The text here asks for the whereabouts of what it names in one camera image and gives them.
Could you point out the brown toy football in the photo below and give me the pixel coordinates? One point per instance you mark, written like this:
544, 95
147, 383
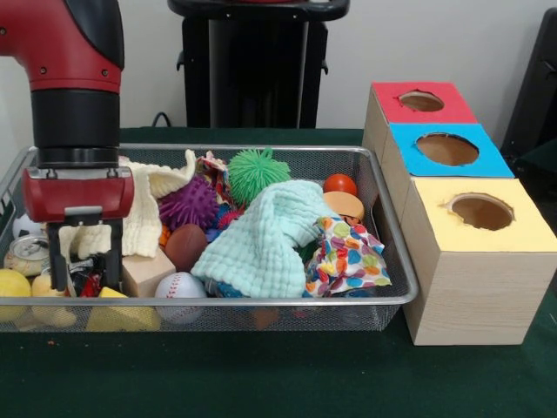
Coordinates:
186, 248

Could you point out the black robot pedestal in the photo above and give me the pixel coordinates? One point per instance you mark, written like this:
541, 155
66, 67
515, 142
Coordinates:
243, 87

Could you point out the colourful dotted cloth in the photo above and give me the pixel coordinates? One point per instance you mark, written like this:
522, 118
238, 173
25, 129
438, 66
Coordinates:
346, 261

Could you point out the white baseball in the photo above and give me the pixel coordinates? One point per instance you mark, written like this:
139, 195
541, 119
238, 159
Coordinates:
179, 286

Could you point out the cream waffle cloth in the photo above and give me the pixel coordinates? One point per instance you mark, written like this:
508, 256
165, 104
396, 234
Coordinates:
139, 209

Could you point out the yellow ball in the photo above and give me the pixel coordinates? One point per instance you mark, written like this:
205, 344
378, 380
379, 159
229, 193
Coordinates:
13, 283

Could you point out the green puffer ball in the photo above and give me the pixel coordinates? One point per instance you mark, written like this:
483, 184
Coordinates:
257, 172

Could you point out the crushed red black can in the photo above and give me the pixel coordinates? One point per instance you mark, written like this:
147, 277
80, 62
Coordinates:
87, 278

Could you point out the small soccer ball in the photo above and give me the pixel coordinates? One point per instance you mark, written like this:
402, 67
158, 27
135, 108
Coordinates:
24, 230

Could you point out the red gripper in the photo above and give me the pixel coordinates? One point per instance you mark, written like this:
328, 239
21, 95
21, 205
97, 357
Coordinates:
74, 196

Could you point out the mint green waffle cloth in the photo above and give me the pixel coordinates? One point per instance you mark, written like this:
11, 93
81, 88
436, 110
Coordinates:
252, 248

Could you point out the wooden box with three holes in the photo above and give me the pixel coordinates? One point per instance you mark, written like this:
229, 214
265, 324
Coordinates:
478, 296

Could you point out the black upright panel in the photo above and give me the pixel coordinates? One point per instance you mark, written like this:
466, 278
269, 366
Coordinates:
535, 87

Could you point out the purple spiky ball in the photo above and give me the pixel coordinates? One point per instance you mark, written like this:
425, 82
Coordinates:
191, 202

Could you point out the silver mesh bin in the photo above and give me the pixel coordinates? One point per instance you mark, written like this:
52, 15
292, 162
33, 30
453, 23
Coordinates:
304, 315

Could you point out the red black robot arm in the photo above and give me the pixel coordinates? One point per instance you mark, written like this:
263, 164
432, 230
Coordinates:
65, 43

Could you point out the dark green table cloth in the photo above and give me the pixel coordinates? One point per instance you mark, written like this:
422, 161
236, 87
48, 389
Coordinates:
539, 165
261, 374

